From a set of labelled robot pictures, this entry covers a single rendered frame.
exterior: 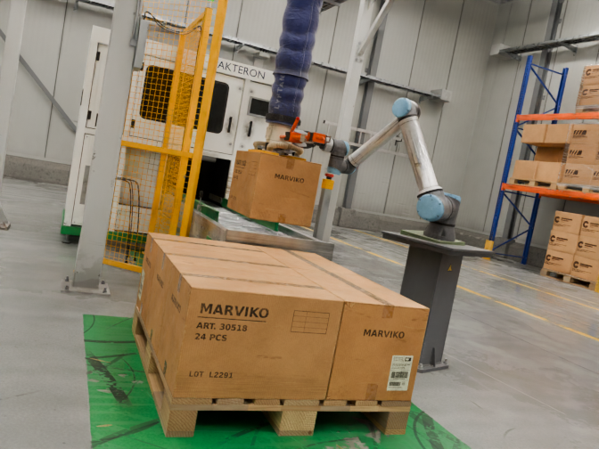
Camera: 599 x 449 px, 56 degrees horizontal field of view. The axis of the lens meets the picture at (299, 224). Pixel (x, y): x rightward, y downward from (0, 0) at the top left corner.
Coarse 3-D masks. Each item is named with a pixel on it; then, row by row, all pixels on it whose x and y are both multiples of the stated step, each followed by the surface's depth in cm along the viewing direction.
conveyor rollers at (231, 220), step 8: (216, 208) 530; (224, 208) 543; (224, 216) 468; (232, 216) 480; (240, 216) 492; (224, 224) 404; (232, 224) 416; (240, 224) 427; (248, 224) 439; (256, 224) 451; (256, 232) 395; (264, 232) 407; (272, 232) 418
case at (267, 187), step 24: (240, 168) 375; (264, 168) 338; (288, 168) 343; (312, 168) 348; (240, 192) 367; (264, 192) 340; (288, 192) 345; (312, 192) 350; (264, 216) 342; (288, 216) 347
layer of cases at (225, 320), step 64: (192, 256) 254; (256, 256) 289; (320, 256) 334; (192, 320) 196; (256, 320) 205; (320, 320) 215; (384, 320) 225; (192, 384) 199; (256, 384) 209; (320, 384) 219; (384, 384) 230
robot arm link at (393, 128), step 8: (384, 128) 352; (392, 128) 348; (400, 128) 347; (376, 136) 354; (384, 136) 351; (392, 136) 351; (368, 144) 358; (376, 144) 355; (384, 144) 357; (360, 152) 361; (368, 152) 359; (352, 160) 365; (360, 160) 364; (352, 168) 368
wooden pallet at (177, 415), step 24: (144, 336) 295; (144, 360) 257; (168, 408) 199; (192, 408) 200; (216, 408) 204; (240, 408) 207; (264, 408) 211; (288, 408) 215; (312, 408) 219; (336, 408) 223; (360, 408) 227; (384, 408) 231; (408, 408) 236; (168, 432) 199; (192, 432) 202; (288, 432) 216; (312, 432) 220; (384, 432) 234
